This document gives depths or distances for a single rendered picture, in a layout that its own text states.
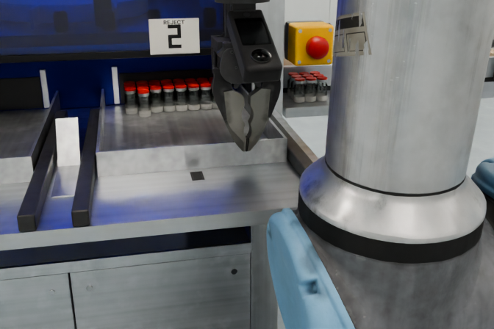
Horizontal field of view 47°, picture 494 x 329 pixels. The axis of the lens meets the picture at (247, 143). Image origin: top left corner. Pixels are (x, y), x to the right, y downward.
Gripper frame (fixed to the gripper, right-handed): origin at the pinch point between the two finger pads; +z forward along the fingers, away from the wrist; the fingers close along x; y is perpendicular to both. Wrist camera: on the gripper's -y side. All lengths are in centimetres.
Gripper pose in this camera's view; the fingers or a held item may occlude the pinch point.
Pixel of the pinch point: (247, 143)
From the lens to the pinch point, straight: 77.0
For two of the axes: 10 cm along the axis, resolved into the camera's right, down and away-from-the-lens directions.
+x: -9.8, 0.7, -1.9
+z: 0.1, 9.5, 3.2
